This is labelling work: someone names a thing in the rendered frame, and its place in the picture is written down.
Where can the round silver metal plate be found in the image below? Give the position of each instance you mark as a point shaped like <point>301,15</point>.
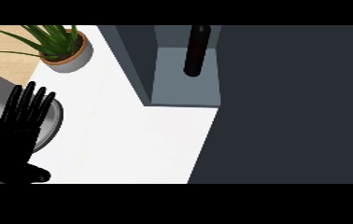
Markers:
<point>49,125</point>

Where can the grey open cabinet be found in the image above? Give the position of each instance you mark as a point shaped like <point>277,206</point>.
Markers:
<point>171,75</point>

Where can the dark grey cabinet door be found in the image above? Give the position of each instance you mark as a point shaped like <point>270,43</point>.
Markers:
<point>280,106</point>

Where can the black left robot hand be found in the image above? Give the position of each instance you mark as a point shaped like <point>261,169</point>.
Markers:
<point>21,122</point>

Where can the dark wine bottle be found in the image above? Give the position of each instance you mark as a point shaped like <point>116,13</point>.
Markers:
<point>197,52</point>

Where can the grey round pot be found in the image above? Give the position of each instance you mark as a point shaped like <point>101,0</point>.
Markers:
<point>73,58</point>

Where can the green potted plant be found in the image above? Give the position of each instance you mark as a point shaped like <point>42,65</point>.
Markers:
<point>52,41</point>

